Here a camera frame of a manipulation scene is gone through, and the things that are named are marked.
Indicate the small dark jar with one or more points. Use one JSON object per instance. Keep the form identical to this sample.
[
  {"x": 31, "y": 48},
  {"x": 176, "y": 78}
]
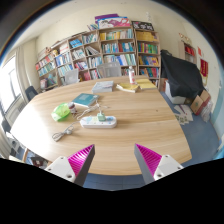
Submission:
[{"x": 72, "y": 107}]

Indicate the papers on floor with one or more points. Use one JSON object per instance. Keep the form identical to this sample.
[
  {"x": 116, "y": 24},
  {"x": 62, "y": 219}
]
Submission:
[{"x": 183, "y": 114}]

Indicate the wooden bookshelf with books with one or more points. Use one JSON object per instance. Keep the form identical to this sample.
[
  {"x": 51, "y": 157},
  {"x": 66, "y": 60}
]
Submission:
[{"x": 128, "y": 46}]

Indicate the red hanging banner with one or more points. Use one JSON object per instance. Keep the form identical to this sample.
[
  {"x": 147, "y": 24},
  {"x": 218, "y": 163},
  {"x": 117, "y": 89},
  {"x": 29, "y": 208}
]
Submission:
[{"x": 203, "y": 68}]

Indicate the black cloth covered object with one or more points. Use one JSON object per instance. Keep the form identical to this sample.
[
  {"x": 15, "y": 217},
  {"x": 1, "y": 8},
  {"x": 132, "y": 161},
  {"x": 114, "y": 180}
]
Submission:
[{"x": 183, "y": 76}]

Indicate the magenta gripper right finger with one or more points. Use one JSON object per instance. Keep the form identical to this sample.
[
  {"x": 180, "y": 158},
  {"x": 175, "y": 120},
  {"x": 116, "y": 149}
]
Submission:
[{"x": 153, "y": 165}]

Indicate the white power strip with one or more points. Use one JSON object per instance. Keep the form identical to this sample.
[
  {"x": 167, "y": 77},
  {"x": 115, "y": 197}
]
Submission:
[{"x": 94, "y": 122}]

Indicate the dark blue chair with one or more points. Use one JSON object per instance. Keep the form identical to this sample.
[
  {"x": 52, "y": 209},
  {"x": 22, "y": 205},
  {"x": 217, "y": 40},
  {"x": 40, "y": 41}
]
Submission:
[{"x": 30, "y": 93}]

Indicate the colourful boxes atop shelf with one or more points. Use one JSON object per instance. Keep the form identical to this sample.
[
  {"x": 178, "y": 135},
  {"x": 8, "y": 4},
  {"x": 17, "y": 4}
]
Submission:
[{"x": 109, "y": 21}]

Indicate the cardboard box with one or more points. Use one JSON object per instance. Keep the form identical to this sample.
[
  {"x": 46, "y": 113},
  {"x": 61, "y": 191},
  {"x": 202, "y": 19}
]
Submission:
[{"x": 200, "y": 102}]

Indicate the grey book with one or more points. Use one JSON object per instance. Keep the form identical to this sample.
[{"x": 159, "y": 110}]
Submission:
[{"x": 103, "y": 86}]

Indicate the teal book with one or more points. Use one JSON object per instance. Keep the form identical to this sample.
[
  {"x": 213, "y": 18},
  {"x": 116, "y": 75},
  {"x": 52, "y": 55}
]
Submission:
[{"x": 85, "y": 99}]

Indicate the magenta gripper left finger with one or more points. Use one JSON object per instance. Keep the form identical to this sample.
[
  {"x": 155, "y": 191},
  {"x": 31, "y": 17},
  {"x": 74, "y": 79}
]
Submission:
[{"x": 75, "y": 167}]

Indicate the small wall cabinet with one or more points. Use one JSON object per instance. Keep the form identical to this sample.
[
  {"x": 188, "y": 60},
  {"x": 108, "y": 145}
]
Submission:
[{"x": 187, "y": 52}]

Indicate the clear water bottle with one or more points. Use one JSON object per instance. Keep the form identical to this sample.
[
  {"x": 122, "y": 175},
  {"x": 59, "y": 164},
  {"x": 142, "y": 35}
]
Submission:
[{"x": 131, "y": 75}]

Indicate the green white charger plug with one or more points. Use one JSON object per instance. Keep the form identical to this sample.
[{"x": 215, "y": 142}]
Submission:
[{"x": 101, "y": 117}]

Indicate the yellow paper pad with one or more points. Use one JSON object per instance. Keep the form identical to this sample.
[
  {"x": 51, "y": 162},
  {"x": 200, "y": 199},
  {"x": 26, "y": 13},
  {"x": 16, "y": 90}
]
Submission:
[{"x": 145, "y": 84}]

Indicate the white chair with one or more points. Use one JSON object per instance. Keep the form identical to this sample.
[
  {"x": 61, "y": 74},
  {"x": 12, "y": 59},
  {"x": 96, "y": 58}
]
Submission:
[{"x": 72, "y": 77}]

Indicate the grey mesh chair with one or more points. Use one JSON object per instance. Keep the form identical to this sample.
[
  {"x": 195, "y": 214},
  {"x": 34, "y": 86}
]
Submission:
[{"x": 111, "y": 69}]

